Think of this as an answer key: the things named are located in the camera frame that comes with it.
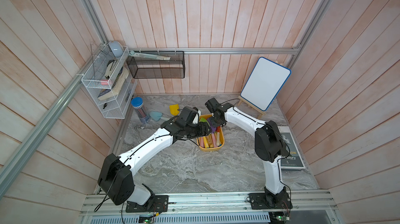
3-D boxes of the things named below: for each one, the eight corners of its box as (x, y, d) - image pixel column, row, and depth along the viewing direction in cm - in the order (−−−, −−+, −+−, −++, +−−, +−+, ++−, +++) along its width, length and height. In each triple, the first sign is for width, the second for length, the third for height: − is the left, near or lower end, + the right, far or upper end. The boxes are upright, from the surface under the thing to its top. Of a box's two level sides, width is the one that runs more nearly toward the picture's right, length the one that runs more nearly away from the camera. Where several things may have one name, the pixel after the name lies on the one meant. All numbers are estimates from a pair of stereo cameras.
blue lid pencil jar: (139, 124, 105) (129, 106, 91) (141, 115, 110) (133, 97, 95) (149, 124, 105) (141, 106, 91) (151, 115, 110) (144, 97, 95)
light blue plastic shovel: (147, 117, 109) (146, 115, 107) (152, 111, 113) (151, 109, 111) (158, 121, 107) (157, 119, 105) (162, 114, 111) (162, 113, 109)
